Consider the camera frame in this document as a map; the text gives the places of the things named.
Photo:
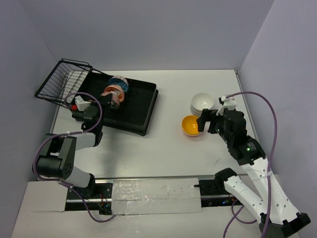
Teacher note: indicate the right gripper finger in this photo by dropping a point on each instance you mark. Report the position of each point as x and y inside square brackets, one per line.
[209, 116]
[201, 122]

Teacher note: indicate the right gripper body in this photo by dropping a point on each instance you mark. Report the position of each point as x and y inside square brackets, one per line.
[219, 129]

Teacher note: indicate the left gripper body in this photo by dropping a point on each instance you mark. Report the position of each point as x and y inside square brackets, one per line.
[104, 101]

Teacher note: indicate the orange floral bowl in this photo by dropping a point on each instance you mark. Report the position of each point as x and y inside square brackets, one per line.
[117, 90]

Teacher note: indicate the blue patterned bowl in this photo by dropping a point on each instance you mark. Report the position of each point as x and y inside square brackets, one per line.
[119, 81]

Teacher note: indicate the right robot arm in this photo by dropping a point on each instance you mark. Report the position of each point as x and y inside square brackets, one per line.
[275, 214]

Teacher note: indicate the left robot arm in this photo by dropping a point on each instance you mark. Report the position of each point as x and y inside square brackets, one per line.
[54, 160]

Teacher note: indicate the black drainer tray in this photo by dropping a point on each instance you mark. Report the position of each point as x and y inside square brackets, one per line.
[134, 113]

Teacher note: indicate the white taped sheet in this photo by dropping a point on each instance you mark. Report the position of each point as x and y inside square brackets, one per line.
[155, 196]

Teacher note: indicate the white cardboard sheet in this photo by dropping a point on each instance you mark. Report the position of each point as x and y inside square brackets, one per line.
[42, 200]

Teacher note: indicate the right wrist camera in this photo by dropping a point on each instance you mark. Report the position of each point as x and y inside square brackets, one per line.
[227, 104]

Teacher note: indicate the black wire dish rack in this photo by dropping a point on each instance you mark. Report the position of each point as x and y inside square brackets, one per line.
[64, 80]

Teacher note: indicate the black mounting rail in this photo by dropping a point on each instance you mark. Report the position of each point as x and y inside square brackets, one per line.
[101, 201]

